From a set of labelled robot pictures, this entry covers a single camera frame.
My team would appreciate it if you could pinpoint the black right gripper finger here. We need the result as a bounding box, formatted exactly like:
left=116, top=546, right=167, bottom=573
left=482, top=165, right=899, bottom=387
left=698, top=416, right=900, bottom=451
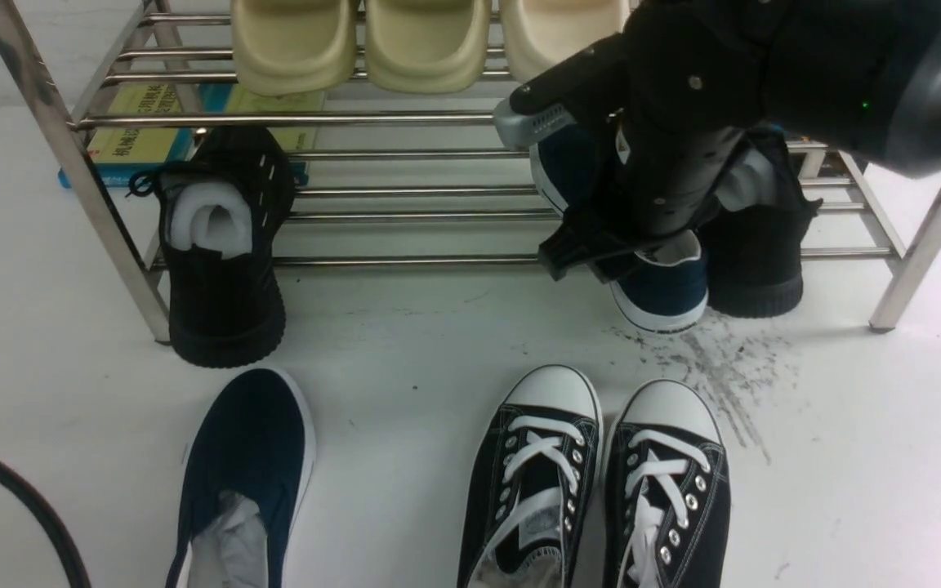
left=537, top=206, right=643, bottom=283
left=589, top=215, right=712, bottom=284

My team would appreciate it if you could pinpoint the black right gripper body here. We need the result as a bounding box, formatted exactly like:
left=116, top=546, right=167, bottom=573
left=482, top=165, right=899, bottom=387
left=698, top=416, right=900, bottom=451
left=493, top=1, right=774, bottom=238

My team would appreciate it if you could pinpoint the navy canvas slip-on shoe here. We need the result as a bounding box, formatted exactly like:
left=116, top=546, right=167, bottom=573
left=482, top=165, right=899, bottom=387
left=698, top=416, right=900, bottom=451
left=165, top=366, right=316, bottom=587

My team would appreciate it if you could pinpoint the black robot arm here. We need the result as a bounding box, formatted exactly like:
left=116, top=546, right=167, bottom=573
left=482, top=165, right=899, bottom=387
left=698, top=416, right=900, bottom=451
left=493, top=1, right=941, bottom=283

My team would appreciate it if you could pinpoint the stainless steel shoe rack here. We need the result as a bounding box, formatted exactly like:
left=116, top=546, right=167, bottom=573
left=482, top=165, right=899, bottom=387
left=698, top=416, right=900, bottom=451
left=0, top=1, right=941, bottom=345

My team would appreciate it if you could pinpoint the black knit sneaker right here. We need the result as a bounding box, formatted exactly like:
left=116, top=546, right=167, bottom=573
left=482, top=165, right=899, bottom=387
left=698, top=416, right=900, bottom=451
left=695, top=127, right=822, bottom=319

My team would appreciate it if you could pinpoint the black knit sneaker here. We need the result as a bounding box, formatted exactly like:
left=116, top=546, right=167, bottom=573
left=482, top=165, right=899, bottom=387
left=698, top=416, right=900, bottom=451
left=695, top=127, right=822, bottom=319
left=128, top=126, right=297, bottom=368

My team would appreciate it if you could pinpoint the cream foam slipper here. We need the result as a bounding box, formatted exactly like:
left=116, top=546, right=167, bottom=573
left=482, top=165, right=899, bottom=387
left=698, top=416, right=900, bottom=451
left=499, top=1, right=632, bottom=82

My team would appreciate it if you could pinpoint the black white lace-up sneaker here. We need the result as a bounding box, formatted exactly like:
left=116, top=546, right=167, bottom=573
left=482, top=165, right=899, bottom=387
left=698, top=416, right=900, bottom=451
left=457, top=364, right=604, bottom=587

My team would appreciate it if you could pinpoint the olive green foam slipper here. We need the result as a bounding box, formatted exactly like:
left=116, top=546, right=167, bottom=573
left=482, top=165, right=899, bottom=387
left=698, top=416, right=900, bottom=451
left=230, top=1, right=361, bottom=96

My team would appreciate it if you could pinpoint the black knit sneaker left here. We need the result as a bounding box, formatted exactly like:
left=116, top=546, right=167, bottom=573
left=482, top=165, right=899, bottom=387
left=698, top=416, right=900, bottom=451
left=128, top=126, right=297, bottom=368

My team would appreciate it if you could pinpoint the yellow green book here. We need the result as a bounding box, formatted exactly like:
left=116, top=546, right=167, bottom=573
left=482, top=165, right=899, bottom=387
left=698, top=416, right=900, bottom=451
left=88, top=83, right=326, bottom=189

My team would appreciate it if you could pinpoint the black cable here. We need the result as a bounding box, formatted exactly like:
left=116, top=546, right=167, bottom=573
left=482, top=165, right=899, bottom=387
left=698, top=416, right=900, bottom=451
left=0, top=435, right=94, bottom=588

